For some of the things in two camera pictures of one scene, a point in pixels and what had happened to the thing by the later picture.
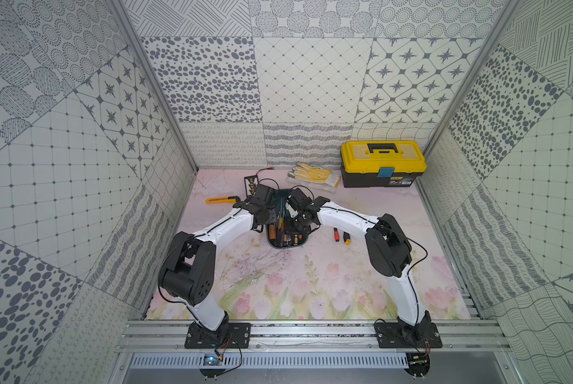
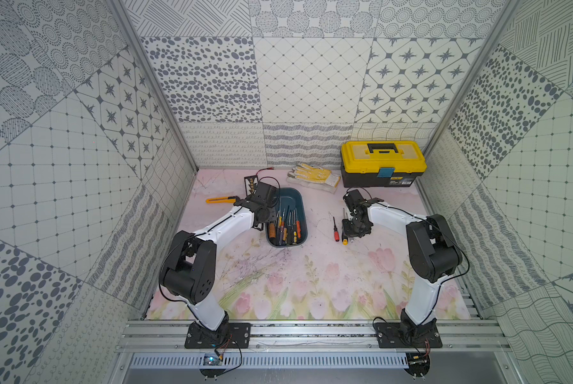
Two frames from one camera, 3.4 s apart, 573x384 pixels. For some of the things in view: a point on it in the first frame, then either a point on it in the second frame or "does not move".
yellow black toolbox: (387, 163) does not move
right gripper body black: (299, 222) → (355, 229)
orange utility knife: (221, 200) does not move
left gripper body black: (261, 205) does not move
